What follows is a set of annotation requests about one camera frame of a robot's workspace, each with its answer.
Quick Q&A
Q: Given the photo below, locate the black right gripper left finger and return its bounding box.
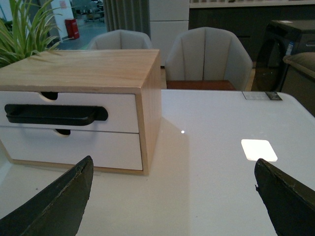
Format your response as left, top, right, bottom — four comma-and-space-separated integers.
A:
0, 156, 94, 236

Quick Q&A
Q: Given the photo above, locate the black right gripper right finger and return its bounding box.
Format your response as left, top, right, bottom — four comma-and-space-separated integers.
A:
254, 158, 315, 236

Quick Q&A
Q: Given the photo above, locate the black drawer handle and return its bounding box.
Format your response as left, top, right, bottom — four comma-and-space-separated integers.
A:
4, 104, 108, 126

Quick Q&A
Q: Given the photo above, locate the white drawer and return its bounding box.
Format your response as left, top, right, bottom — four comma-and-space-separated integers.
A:
0, 127, 142, 170
0, 91, 139, 133

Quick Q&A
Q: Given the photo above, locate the wooden drawer cabinet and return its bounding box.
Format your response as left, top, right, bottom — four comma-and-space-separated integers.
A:
0, 49, 161, 175

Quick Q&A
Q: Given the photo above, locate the label sticker on table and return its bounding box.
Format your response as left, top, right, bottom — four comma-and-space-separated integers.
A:
242, 91, 282, 101

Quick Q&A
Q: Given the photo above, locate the grey cushioned seat edge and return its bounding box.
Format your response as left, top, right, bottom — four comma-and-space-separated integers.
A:
283, 52, 315, 116

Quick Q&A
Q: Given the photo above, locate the dark washing machine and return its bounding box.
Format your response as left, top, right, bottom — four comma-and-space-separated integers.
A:
252, 20, 315, 91

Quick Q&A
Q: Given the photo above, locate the right beige chair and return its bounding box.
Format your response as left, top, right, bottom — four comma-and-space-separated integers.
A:
164, 27, 252, 90

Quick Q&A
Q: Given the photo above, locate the beige chair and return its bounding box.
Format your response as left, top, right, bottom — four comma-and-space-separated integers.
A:
87, 29, 153, 50
164, 27, 252, 90

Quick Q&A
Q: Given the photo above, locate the left beige chair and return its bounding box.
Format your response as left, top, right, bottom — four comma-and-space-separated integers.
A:
87, 29, 153, 50

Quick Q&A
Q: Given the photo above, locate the green spider plant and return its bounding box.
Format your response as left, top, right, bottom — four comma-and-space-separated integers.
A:
0, 0, 71, 68

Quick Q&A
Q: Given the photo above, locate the dark counter cabinet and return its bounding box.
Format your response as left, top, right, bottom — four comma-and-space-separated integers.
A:
189, 4, 315, 61

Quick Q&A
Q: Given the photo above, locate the red fire extinguisher box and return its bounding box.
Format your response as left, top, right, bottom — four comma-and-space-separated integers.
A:
64, 19, 80, 39

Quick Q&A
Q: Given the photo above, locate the grey curtain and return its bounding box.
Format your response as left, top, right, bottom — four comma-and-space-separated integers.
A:
103, 0, 150, 35

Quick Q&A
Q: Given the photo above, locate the white cabinet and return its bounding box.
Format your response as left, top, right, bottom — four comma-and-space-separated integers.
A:
149, 0, 189, 66

